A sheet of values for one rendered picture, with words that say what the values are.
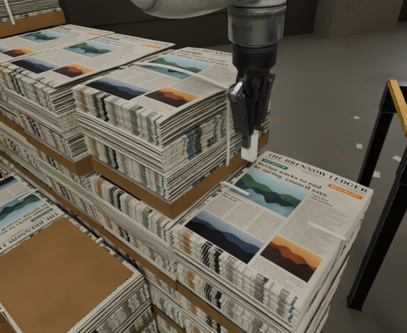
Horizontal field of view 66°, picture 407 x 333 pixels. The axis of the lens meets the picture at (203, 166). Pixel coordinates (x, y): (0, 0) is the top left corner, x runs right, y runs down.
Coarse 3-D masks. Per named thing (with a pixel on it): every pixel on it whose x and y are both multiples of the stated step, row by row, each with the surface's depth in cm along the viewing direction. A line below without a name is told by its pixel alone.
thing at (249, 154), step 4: (252, 136) 62; (252, 140) 62; (252, 144) 63; (244, 148) 65; (252, 148) 63; (244, 152) 65; (248, 152) 64; (252, 152) 64; (244, 156) 66; (248, 156) 65; (252, 156) 64; (248, 160) 66; (252, 160) 65
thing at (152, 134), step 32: (96, 96) 62; (128, 96) 61; (160, 96) 60; (192, 96) 60; (96, 128) 68; (128, 128) 61; (160, 128) 54; (192, 128) 61; (96, 160) 77; (128, 160) 66; (160, 160) 57; (192, 160) 63; (160, 192) 62
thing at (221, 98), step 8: (152, 72) 73; (160, 72) 73; (168, 72) 73; (176, 72) 72; (176, 80) 68; (184, 80) 68; (192, 80) 68; (200, 80) 68; (216, 80) 67; (200, 88) 64; (208, 88) 64; (216, 88) 64; (232, 88) 66; (216, 96) 63; (224, 96) 65; (216, 104) 64; (224, 104) 66; (216, 112) 64; (224, 112) 67; (224, 120) 68; (232, 120) 70; (224, 128) 69; (232, 128) 71; (224, 136) 70; (232, 136) 71; (224, 144) 71; (232, 144) 73; (224, 152) 71; (232, 152) 74; (224, 160) 74
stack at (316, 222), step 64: (0, 128) 109; (64, 192) 98; (128, 192) 74; (256, 192) 72; (320, 192) 71; (128, 256) 90; (192, 256) 65; (256, 256) 58; (320, 256) 57; (192, 320) 82; (256, 320) 60; (320, 320) 93
